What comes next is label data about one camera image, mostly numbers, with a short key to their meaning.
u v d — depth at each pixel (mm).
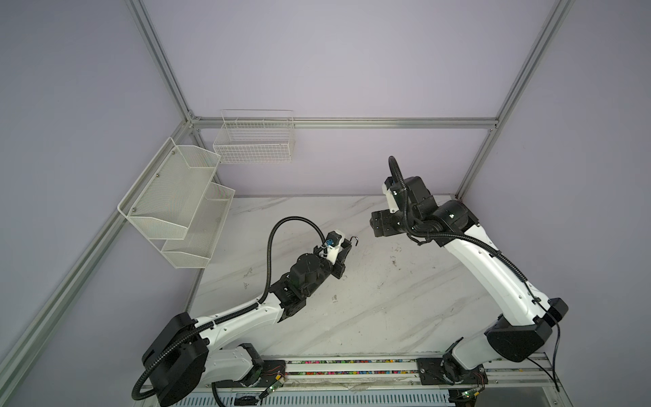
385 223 616
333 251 638
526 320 399
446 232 446
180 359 403
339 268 668
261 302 529
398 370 748
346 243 745
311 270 565
